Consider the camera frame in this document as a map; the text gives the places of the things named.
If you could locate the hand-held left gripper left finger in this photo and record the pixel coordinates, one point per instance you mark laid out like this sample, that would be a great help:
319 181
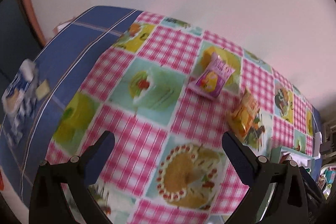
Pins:
103 151

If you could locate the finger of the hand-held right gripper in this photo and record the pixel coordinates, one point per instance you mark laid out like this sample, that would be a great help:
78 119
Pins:
311 182

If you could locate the pink snack packet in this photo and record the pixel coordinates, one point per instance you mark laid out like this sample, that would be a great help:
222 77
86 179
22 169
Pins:
212 77

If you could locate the blue and white pack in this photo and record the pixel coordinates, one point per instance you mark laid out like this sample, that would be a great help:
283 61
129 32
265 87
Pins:
18 92

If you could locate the orange snack packet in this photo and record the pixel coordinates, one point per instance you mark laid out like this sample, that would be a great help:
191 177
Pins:
245 113

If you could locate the pink checkered tablecloth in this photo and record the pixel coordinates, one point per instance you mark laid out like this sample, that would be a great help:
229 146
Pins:
168 56

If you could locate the small dark box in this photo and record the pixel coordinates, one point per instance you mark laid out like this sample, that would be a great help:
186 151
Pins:
326 147

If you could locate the white power adapter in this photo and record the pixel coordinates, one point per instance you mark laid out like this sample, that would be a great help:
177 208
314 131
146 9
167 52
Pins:
318 142

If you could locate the white tray with teal rim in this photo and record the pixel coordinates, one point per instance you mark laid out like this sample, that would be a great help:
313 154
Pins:
296 154

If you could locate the pale yellow paper piece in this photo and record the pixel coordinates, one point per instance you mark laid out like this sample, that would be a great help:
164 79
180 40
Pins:
42 89

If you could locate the pile of colourful packets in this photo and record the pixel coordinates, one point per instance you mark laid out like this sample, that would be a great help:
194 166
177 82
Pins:
328 182

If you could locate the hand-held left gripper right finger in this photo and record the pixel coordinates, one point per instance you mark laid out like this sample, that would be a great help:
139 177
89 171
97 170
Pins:
237 158

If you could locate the orange wooden frame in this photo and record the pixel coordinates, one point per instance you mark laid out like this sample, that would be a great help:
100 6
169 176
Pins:
30 11

